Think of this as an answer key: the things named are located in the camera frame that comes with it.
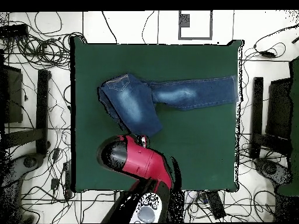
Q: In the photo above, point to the grey square floor frame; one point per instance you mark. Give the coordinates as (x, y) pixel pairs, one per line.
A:
(184, 21)

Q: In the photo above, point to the grey wheeled chair base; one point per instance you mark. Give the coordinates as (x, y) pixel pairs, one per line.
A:
(30, 162)
(271, 169)

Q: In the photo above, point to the black box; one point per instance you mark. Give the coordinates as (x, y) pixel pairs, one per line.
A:
(14, 98)
(279, 107)

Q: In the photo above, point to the dark green spare cloth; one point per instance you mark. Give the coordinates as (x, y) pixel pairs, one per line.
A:
(294, 116)

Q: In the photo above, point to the dark green table cloth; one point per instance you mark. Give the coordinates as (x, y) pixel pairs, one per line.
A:
(198, 140)

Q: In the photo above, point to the blue denim jeans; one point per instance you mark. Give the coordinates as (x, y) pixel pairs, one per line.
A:
(130, 102)

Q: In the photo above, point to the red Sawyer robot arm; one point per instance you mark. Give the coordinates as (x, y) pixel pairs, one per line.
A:
(140, 161)

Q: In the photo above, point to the black stand base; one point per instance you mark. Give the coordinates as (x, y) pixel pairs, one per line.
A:
(257, 112)
(42, 112)

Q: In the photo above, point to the black power strip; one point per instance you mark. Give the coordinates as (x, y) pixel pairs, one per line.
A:
(67, 179)
(216, 205)
(14, 30)

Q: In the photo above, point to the black power adapter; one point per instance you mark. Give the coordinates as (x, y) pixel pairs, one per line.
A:
(56, 154)
(267, 54)
(55, 183)

